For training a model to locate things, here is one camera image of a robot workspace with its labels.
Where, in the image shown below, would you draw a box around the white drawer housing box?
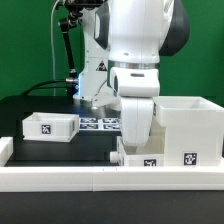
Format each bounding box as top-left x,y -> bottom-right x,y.
154,96 -> 224,166

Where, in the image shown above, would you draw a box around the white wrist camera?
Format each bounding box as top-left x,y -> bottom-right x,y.
110,67 -> 160,98

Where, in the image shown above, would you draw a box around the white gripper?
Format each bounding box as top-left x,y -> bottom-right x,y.
120,97 -> 154,146

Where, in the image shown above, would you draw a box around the black cables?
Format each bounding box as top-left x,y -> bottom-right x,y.
20,79 -> 80,98

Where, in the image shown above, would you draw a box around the white fence frame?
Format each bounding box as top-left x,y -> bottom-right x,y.
0,137 -> 224,192

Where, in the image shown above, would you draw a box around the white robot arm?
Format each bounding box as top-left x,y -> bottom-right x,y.
79,0 -> 190,146

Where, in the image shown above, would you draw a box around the marker tag sheet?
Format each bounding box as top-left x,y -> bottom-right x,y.
79,118 -> 120,131

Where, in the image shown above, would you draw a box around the white drawer tray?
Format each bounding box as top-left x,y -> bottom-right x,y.
110,136 -> 164,167
22,112 -> 79,142

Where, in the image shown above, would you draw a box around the grey thin cable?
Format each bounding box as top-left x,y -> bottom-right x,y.
50,0 -> 64,97

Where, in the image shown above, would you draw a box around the white front drawer tray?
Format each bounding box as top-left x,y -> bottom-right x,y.
110,136 -> 164,167

